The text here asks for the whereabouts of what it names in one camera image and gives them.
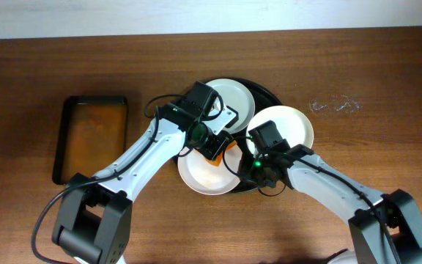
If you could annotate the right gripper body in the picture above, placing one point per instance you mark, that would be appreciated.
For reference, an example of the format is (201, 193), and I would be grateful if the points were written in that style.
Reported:
(251, 176)

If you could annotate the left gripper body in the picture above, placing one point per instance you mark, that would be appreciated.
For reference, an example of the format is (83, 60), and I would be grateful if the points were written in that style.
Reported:
(217, 149)

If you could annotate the orange green scrub sponge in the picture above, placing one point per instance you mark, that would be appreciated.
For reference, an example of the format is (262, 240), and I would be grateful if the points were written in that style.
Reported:
(219, 158)

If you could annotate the white plate with sauce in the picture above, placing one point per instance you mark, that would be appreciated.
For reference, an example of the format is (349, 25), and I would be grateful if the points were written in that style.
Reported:
(208, 179)

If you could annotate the cream plate with sauce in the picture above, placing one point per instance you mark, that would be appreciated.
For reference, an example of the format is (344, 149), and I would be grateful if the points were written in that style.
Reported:
(291, 123)

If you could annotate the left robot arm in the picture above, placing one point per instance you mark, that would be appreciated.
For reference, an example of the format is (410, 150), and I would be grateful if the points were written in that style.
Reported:
(94, 218)

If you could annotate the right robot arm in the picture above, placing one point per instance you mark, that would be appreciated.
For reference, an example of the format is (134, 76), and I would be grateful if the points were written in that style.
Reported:
(385, 228)

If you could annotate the round black serving tray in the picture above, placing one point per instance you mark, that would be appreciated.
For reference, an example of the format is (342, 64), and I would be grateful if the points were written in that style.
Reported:
(263, 99)

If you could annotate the black rectangular water tray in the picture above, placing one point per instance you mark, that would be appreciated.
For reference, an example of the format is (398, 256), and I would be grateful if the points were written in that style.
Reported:
(92, 134)

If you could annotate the grey-white plate with sauce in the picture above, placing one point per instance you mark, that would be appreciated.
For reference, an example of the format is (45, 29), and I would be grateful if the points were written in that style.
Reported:
(239, 98)

